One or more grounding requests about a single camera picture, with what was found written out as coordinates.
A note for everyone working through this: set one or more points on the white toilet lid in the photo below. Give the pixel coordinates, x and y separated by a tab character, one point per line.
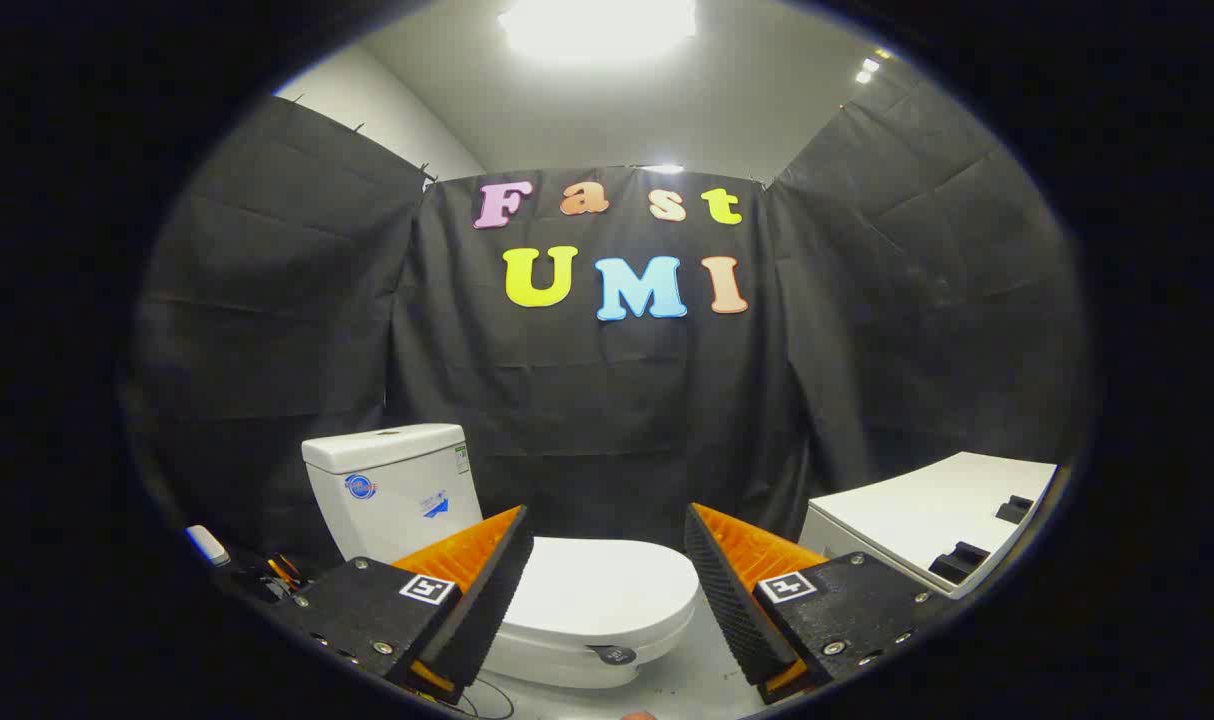
607	590

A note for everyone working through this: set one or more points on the black backdrop cloth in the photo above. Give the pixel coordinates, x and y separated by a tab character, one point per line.
607	400

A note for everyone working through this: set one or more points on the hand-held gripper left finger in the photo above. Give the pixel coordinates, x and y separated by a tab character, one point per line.
487	600

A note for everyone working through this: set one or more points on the white ceramic toilet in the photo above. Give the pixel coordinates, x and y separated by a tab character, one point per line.
397	495

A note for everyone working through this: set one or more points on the small ceiling spot light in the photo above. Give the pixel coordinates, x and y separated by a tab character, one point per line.
869	68

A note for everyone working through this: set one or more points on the orange and black tool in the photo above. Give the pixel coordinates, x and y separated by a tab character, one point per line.
283	572

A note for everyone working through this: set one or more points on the bright ceiling light panel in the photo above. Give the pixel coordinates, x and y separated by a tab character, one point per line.
597	25

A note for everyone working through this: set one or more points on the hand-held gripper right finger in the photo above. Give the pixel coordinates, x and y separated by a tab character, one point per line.
727	600

